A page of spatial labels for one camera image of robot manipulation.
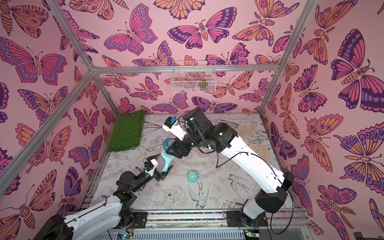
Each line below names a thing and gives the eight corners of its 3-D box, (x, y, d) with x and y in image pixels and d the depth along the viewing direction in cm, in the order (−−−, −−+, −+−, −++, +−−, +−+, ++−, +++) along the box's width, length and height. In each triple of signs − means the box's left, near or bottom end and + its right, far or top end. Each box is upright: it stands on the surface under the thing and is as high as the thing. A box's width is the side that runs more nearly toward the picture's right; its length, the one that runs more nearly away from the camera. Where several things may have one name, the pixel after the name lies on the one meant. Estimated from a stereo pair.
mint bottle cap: (187, 182, 88) (187, 179, 84) (187, 173, 91) (187, 170, 88) (198, 182, 88) (198, 179, 84) (198, 173, 91) (198, 170, 88)
